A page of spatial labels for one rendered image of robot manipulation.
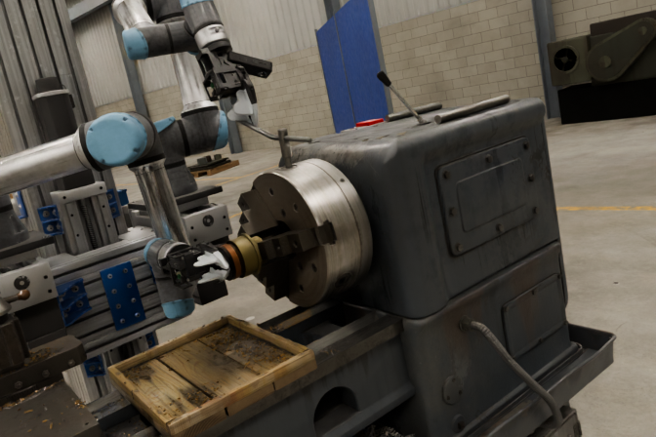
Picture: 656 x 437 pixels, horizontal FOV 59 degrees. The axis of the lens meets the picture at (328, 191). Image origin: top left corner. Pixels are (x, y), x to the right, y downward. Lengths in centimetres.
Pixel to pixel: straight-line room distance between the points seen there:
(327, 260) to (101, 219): 87
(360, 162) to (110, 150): 55
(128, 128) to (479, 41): 1109
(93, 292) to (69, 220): 23
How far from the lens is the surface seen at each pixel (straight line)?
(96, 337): 176
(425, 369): 135
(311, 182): 121
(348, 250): 120
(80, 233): 184
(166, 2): 188
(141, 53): 152
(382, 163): 121
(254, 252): 121
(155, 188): 153
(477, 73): 1227
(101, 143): 138
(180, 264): 125
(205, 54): 141
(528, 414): 150
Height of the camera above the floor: 139
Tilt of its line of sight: 10 degrees down
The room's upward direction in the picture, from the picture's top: 12 degrees counter-clockwise
